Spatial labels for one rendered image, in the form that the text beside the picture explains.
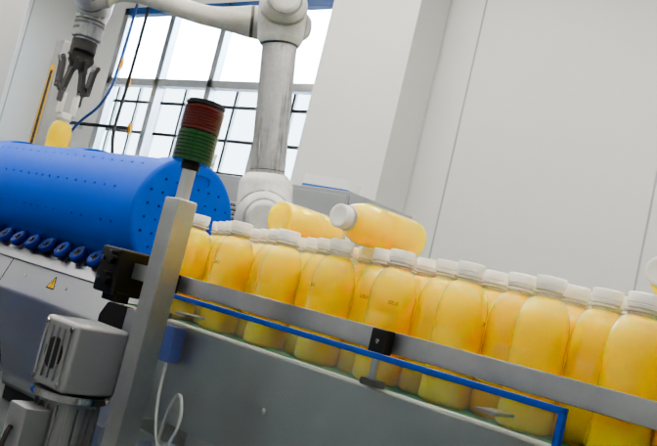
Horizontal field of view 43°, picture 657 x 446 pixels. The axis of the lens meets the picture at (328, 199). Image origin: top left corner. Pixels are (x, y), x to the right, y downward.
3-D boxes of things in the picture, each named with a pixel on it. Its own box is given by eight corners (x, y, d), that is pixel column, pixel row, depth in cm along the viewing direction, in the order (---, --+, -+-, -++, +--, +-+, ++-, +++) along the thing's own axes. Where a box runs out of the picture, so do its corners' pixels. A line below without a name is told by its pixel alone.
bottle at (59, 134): (63, 182, 248) (78, 122, 250) (55, 179, 241) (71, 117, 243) (40, 176, 248) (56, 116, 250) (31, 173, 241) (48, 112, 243)
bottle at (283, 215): (260, 218, 164) (323, 237, 177) (274, 243, 160) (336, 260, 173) (281, 192, 162) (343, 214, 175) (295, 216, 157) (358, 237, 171)
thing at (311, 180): (314, 194, 395) (318, 179, 396) (357, 201, 382) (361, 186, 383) (301, 188, 385) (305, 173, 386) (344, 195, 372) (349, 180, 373)
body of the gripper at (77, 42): (91, 45, 254) (83, 74, 253) (66, 35, 248) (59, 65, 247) (104, 45, 249) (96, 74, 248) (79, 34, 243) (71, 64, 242)
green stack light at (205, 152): (195, 166, 135) (201, 137, 136) (219, 169, 131) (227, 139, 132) (163, 156, 131) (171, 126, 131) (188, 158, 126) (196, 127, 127)
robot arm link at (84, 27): (69, 17, 249) (64, 35, 249) (85, 16, 243) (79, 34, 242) (95, 28, 256) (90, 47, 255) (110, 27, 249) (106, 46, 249)
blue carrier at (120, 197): (37, 244, 256) (63, 156, 259) (214, 293, 196) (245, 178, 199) (-54, 222, 235) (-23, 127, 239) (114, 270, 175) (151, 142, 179)
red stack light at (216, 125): (201, 137, 136) (207, 114, 136) (227, 139, 132) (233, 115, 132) (171, 125, 131) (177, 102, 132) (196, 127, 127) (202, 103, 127)
